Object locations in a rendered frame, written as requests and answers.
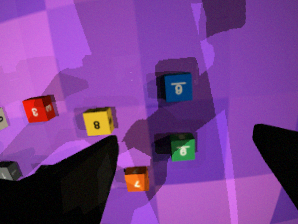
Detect orange block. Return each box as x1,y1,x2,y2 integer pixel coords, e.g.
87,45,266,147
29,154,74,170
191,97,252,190
124,165,149,192

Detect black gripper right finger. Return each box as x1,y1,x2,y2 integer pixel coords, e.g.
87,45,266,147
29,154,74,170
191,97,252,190
251,124,298,209

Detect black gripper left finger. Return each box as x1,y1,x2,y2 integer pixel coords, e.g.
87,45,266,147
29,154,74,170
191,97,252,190
0,135,118,224

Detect yellow block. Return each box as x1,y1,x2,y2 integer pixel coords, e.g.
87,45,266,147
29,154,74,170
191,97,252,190
82,107,114,136

